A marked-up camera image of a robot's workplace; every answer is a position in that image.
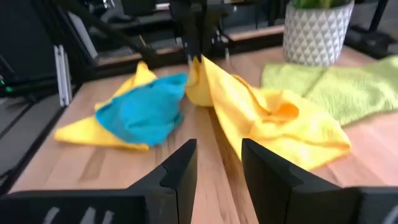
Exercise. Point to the yellow microfiber towel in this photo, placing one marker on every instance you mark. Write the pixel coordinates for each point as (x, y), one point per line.
(81, 133)
(280, 130)

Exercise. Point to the green microfiber towel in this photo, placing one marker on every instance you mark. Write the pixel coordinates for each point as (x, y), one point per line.
(351, 90)

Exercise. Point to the white textured plant pot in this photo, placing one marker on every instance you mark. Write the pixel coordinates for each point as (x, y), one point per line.
(314, 34)

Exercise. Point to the silver aluminium bracket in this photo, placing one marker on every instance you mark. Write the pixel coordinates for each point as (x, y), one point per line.
(62, 77)

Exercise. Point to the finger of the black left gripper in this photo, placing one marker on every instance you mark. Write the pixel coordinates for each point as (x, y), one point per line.
(191, 43)
(199, 43)

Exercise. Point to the green succulent plant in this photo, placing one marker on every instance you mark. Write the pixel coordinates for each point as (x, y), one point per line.
(314, 3)

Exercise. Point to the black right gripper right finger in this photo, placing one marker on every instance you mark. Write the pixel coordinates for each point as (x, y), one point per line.
(295, 202)

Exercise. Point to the teal microfiber towel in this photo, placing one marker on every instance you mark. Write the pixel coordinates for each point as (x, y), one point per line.
(140, 112)

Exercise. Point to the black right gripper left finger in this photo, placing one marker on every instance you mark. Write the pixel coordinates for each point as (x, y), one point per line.
(140, 205)

